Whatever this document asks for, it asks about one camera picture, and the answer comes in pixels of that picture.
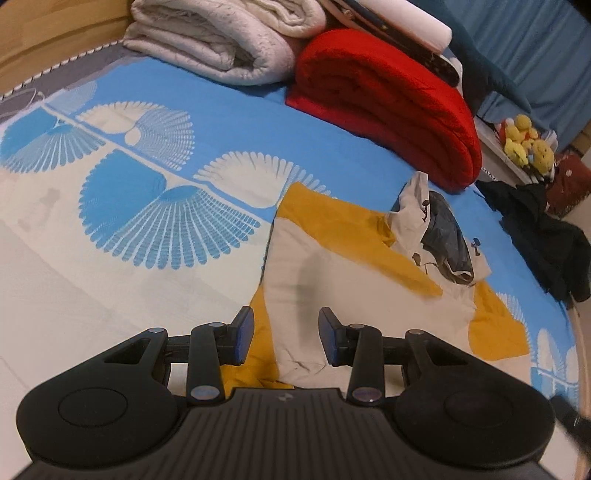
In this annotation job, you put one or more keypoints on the beige and yellow hooded jacket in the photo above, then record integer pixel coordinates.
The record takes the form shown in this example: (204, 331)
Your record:
(351, 277)

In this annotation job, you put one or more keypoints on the pile of black clothes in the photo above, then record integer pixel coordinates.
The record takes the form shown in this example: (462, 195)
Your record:
(540, 230)

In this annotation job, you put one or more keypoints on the wooden bed frame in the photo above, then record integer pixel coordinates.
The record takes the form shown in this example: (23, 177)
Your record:
(51, 37)

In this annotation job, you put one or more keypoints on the white pillow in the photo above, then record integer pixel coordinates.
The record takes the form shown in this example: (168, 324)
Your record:
(406, 21)

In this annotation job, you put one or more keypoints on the folded red blanket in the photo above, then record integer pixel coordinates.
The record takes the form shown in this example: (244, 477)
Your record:
(392, 101)

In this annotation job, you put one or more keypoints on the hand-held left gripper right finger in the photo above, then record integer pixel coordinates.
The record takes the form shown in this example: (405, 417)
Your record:
(326, 334)

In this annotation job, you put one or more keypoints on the yellow plush toys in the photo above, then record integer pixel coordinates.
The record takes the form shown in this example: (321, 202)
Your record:
(526, 143)

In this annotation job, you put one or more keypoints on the dark red bag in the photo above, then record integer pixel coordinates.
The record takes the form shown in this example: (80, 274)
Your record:
(569, 184)

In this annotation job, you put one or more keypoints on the blue and white patterned bedsheet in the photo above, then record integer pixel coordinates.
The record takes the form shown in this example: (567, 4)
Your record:
(138, 194)

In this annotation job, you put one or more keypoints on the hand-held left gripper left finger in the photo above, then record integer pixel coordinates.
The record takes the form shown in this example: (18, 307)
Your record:
(246, 333)

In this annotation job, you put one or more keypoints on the blue curtain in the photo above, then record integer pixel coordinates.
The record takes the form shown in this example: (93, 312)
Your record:
(521, 41)

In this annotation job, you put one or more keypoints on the folded white fleece blanket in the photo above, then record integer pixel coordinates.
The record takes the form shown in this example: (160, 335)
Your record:
(217, 41)

